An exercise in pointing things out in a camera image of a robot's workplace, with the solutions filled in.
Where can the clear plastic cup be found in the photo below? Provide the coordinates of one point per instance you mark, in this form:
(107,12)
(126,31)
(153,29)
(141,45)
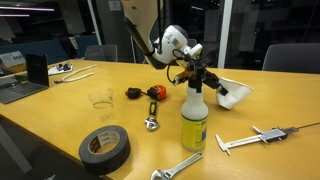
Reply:
(101,100)

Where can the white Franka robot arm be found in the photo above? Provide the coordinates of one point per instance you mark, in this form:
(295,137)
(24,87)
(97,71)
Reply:
(150,30)

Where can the grey office chair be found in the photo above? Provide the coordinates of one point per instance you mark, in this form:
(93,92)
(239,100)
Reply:
(295,56)
(195,41)
(101,52)

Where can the cardboard box with print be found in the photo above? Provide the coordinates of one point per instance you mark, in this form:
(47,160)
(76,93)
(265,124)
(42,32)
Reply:
(11,61)

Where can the black duct tape roll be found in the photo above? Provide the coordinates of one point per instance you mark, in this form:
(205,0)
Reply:
(116,153)

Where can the orange tape measure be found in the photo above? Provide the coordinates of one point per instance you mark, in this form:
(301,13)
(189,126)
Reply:
(157,92)

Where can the silver adjustable wrench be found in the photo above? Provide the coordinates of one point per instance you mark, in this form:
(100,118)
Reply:
(180,165)

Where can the white paper cup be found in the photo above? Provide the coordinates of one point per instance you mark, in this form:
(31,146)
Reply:
(235,93)

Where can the small black tape measure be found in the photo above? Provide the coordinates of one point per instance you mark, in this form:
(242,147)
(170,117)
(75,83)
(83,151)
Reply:
(133,93)

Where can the white wall sign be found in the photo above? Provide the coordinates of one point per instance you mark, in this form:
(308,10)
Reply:
(114,5)

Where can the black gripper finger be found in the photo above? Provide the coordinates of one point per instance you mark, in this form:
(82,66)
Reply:
(217,79)
(223,90)

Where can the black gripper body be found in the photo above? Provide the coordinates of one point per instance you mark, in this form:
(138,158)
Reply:
(210,78)

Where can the dark laptop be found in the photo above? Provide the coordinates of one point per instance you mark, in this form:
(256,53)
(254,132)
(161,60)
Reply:
(23,85)

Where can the spray bottle with yellow label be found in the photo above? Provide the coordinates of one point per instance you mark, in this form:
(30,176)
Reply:
(194,123)

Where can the metal vernier caliper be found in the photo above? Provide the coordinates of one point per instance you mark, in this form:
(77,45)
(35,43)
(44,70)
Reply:
(260,137)

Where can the white cloth with black items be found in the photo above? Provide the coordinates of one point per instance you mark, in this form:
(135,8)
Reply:
(60,69)

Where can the blue partition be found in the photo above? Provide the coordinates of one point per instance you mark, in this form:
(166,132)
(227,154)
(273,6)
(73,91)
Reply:
(50,48)

